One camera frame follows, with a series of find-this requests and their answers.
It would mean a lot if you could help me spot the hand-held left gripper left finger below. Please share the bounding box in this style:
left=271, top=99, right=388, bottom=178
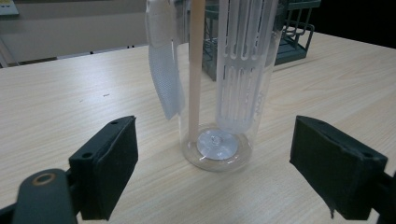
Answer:
left=68, top=115, right=139, bottom=221

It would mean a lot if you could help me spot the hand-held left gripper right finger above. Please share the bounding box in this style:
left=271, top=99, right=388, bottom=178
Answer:
left=290, top=115, right=389, bottom=221

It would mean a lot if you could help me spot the clear plastic bottle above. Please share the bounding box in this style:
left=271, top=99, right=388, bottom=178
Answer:
left=173, top=0, right=286, bottom=173

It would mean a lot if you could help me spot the white slotted infuser tube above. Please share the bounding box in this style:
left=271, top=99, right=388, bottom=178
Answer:
left=215, top=0, right=279, bottom=135

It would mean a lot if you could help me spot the beige plastic straw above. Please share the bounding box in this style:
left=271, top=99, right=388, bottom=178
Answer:
left=188, top=0, right=206, bottom=145

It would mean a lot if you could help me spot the white mesh strap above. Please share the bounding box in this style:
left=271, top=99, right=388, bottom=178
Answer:
left=145, top=0, right=186, bottom=121

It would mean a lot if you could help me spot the dark green wire rack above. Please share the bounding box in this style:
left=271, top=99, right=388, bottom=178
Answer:
left=201, top=0, right=322, bottom=82

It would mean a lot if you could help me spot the white wall outlet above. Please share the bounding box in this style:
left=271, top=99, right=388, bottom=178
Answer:
left=0, top=0, right=20, bottom=18

